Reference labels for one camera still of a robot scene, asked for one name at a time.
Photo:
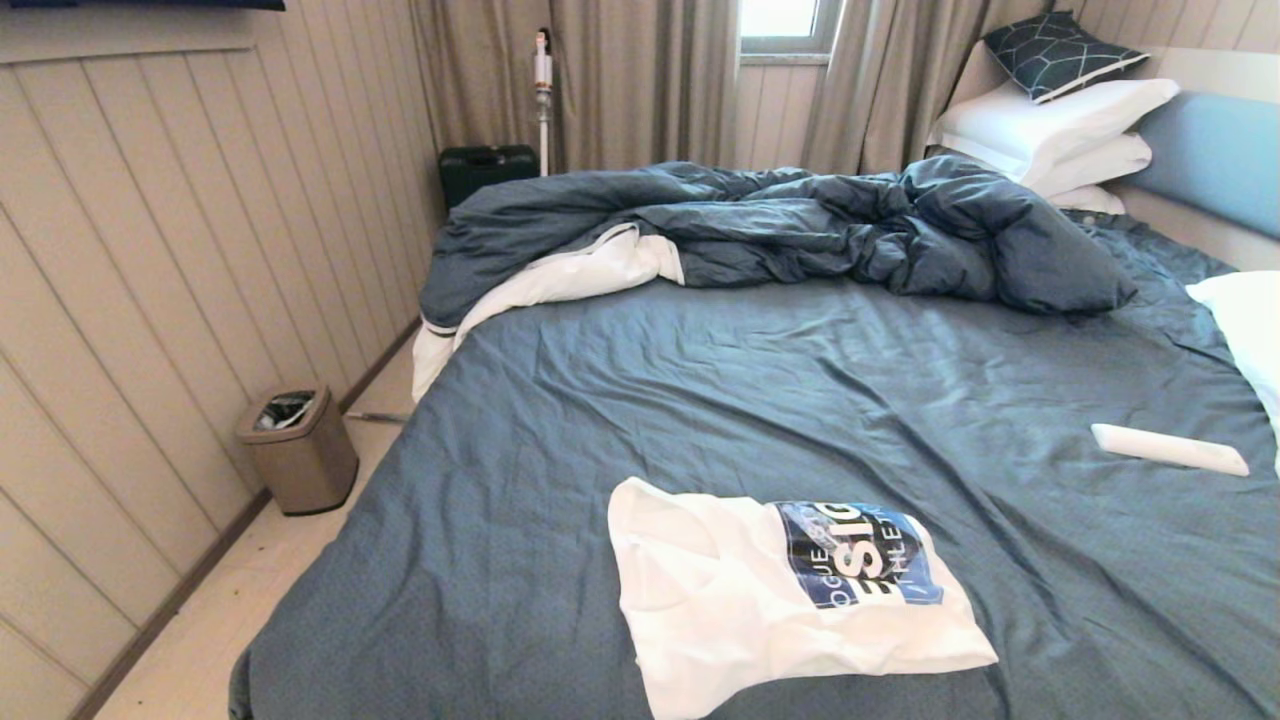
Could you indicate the white t-shirt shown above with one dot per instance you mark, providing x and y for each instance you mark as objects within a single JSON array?
[{"x": 720, "y": 610}]

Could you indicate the window with grey frame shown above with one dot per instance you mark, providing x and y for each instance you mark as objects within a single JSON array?
[{"x": 775, "y": 15}]

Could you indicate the black suitcase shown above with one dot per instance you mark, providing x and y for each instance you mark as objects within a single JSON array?
[{"x": 490, "y": 175}]

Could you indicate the medium white pillow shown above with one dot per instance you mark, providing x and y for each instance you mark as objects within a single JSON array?
[{"x": 1095, "y": 165}]

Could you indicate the dark geometric patterned cushion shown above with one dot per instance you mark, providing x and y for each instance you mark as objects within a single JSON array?
[{"x": 1060, "y": 55}]

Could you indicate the blue duvet with white lining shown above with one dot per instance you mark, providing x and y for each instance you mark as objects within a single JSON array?
[{"x": 800, "y": 225}]

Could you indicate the beige trash bin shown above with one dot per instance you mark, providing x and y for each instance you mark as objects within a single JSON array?
[{"x": 305, "y": 470}]

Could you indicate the white pillow without stack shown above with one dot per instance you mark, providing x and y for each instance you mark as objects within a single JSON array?
[{"x": 1250, "y": 325}]

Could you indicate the blue patterned bed sheet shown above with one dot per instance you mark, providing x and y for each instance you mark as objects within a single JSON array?
[{"x": 800, "y": 400}]

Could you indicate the beige upholstered bed frame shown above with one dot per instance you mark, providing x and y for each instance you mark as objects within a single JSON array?
[{"x": 1200, "y": 235}]

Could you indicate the wide beige curtain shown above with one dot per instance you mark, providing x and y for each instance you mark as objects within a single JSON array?
[{"x": 620, "y": 80}]

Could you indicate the long white remote control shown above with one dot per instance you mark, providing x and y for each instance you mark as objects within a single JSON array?
[{"x": 1165, "y": 450}]

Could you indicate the large white pillow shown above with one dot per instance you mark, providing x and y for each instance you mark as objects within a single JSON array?
[{"x": 1035, "y": 125}]

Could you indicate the white stick vacuum cleaner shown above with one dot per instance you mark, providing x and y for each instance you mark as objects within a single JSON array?
[{"x": 543, "y": 85}]

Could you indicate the blue padded headboard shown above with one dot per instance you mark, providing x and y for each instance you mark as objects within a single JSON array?
[{"x": 1215, "y": 155}]

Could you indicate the flat white pillow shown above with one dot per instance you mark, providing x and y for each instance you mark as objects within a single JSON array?
[{"x": 1090, "y": 200}]

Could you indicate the narrow beige curtain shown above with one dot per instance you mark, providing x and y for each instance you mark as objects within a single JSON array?
[{"x": 890, "y": 80}]

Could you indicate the crumpled bin liner bag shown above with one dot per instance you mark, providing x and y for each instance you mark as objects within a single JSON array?
[{"x": 285, "y": 410}]

